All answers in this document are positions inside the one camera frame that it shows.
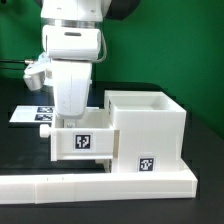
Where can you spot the white L-shaped fence wall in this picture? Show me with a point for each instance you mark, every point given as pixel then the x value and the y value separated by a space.
pixel 59 188

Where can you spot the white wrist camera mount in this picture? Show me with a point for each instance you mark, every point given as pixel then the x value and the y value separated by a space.
pixel 37 75

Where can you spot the white drawer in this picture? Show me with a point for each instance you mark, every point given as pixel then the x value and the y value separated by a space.
pixel 106 165
pixel 90 138

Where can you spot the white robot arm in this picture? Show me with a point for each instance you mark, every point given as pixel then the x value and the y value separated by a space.
pixel 85 14

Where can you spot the white drawer cabinet box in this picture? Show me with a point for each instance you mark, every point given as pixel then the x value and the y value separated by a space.
pixel 151 128

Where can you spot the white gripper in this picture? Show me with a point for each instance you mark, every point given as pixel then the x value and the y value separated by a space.
pixel 71 52

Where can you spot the white marker tag plate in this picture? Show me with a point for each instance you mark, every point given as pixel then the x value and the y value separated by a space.
pixel 32 114

